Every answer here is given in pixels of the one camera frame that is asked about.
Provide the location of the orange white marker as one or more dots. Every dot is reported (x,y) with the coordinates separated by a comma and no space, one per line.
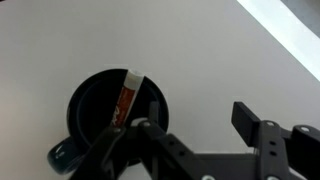
(129,91)

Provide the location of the dark green ceramic mug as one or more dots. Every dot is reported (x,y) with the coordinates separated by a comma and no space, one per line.
(90,110)

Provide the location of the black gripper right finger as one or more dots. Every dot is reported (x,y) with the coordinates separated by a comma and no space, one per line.
(245,122)

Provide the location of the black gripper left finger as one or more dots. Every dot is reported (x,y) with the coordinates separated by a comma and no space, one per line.
(154,111)

